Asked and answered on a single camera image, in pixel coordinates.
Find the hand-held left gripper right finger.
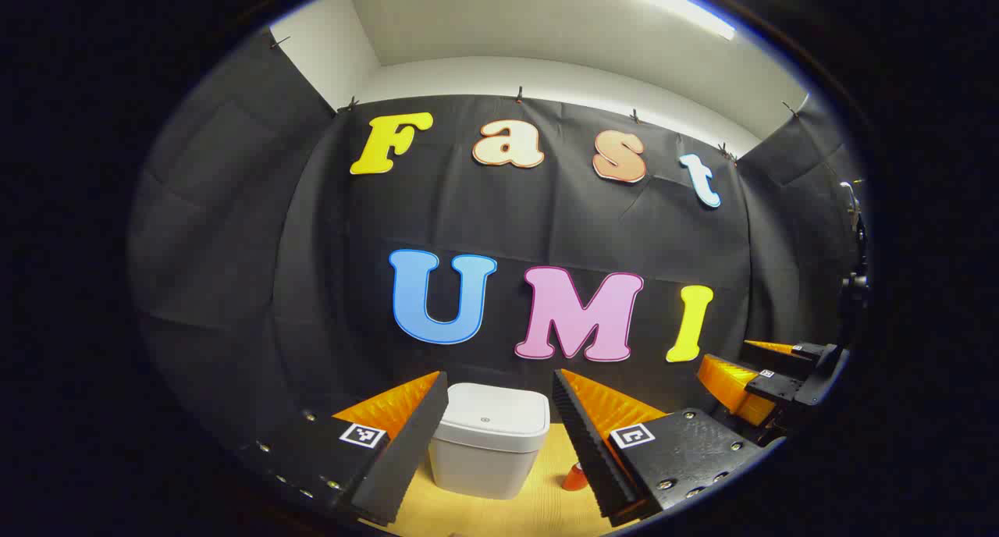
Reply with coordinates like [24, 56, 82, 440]
[552, 368, 770, 528]

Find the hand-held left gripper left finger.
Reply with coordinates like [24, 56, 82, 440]
[234, 371, 450, 526]

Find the grey desktop garbage bin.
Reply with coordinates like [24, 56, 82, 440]
[428, 382, 551, 500]

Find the wooden desktop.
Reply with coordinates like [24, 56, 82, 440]
[363, 424, 625, 537]

